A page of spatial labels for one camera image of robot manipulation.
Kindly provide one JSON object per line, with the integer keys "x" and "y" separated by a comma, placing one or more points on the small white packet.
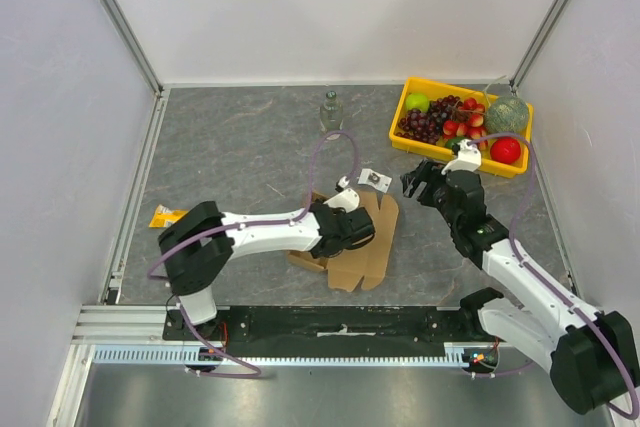
{"x": 374, "y": 179}

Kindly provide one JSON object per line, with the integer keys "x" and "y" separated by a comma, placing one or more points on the brown cardboard box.
{"x": 364, "y": 267}

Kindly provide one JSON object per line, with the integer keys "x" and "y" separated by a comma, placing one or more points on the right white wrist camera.
{"x": 467, "y": 157}

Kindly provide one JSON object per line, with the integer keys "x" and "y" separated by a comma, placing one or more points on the clear glass bottle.
{"x": 331, "y": 113}

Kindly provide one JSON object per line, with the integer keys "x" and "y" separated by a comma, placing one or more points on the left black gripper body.
{"x": 322, "y": 253}

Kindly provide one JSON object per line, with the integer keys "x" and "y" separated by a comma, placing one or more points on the green apple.
{"x": 417, "y": 102}

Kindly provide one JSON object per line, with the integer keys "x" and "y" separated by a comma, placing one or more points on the aluminium frame rail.
{"x": 146, "y": 323}

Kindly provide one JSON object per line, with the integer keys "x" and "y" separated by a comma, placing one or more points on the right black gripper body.
{"x": 427, "y": 182}

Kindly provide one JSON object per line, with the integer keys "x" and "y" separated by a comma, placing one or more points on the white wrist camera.
{"x": 346, "y": 197}
{"x": 467, "y": 157}

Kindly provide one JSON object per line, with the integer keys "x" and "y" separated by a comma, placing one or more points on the yellow snack packet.
{"x": 164, "y": 217}

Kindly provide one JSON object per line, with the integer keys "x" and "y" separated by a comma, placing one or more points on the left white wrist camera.
{"x": 346, "y": 197}

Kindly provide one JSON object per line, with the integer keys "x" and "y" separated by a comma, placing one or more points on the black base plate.
{"x": 340, "y": 331}

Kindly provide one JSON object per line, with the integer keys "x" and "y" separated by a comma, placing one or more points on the red apple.
{"x": 506, "y": 150}

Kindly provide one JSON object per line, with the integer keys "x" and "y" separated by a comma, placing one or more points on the green netted melon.
{"x": 506, "y": 114}

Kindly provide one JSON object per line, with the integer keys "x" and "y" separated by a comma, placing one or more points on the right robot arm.
{"x": 589, "y": 355}

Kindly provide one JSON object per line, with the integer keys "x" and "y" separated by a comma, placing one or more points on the green avocado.
{"x": 454, "y": 141}

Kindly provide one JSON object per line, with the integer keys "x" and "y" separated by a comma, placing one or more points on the white cable duct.
{"x": 201, "y": 356}

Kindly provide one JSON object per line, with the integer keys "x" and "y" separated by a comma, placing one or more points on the yellow plastic bin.
{"x": 433, "y": 90}

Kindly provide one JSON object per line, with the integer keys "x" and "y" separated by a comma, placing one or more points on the red cherry cluster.
{"x": 463, "y": 118}

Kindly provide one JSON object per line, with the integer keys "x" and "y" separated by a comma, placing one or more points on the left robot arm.
{"x": 196, "y": 248}

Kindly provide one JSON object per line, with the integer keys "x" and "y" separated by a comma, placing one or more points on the dark purple grape bunch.
{"x": 425, "y": 127}

